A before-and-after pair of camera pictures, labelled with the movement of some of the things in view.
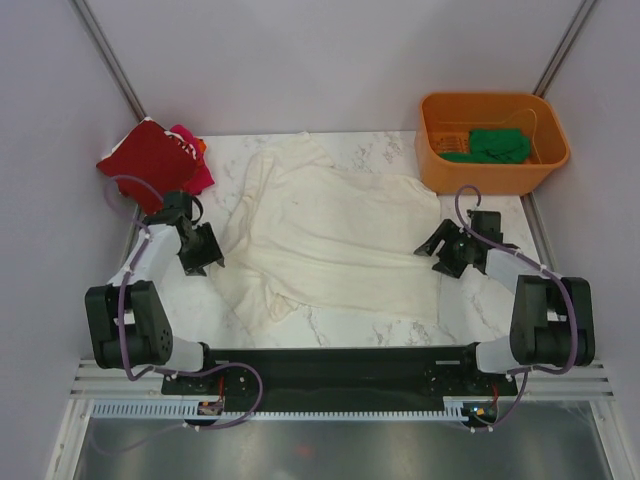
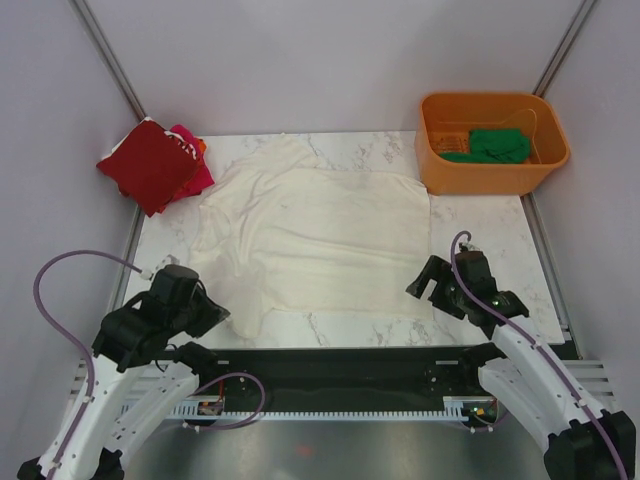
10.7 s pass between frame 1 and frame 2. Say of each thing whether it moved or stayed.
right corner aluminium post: stayed
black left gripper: moved
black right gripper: moved
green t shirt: stayed
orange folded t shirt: stayed
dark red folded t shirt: stayed
